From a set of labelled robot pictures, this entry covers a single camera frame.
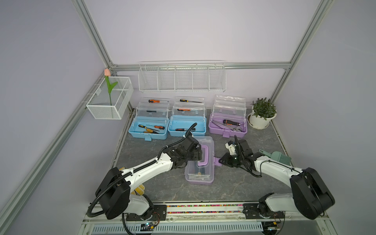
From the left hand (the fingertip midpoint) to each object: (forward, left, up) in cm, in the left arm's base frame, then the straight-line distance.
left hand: (196, 153), depth 82 cm
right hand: (-2, -14, -7) cm, 16 cm away
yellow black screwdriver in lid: (+46, +6, -1) cm, 46 cm away
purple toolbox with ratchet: (-10, -2, -2) cm, 10 cm away
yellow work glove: (-14, +32, -11) cm, 37 cm away
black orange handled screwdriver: (+29, -25, -9) cm, 39 cm away
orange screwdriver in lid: (+47, +30, -1) cm, 56 cm away
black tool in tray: (+39, +31, -4) cm, 50 cm away
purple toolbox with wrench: (+30, -26, -5) cm, 40 cm away
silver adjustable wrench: (+26, -27, -11) cm, 39 cm away
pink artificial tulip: (+36, +48, +22) cm, 64 cm away
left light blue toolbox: (+33, +30, -7) cm, 45 cm away
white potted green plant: (+25, -47, +4) cm, 54 cm away
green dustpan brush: (0, -53, -11) cm, 54 cm away
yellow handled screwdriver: (+30, +35, -11) cm, 48 cm away
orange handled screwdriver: (+29, +24, -11) cm, 39 cm away
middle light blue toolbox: (+40, +4, -7) cm, 41 cm away
